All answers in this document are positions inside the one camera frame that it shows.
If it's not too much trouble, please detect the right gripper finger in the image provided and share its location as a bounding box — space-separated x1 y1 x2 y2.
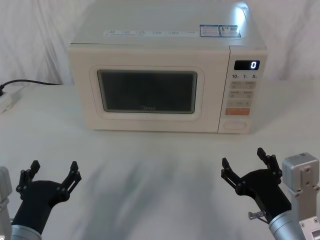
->
256 147 283 180
220 157 242 195

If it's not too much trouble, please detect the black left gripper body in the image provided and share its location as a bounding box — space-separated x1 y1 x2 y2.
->
11 179 69 236

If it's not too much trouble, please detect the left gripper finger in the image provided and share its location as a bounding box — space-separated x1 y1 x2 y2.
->
15 159 42 200
56 160 83 195

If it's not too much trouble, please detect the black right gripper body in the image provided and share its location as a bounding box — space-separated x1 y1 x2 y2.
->
236 168 292 221

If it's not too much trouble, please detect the white table cloth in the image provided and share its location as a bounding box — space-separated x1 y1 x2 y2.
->
0 79 320 240

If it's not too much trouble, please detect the white power strip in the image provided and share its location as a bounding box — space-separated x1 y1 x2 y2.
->
0 88 24 115

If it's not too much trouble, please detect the oven control panel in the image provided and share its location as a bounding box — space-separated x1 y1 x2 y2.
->
217 45 267 135

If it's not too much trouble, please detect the white curtain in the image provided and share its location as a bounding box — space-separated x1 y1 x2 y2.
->
0 0 320 88

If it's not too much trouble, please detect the cream microwave oven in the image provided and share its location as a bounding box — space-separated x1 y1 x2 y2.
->
67 0 268 136

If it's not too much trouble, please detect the black power cable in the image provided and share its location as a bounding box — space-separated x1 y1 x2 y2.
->
0 79 63 97

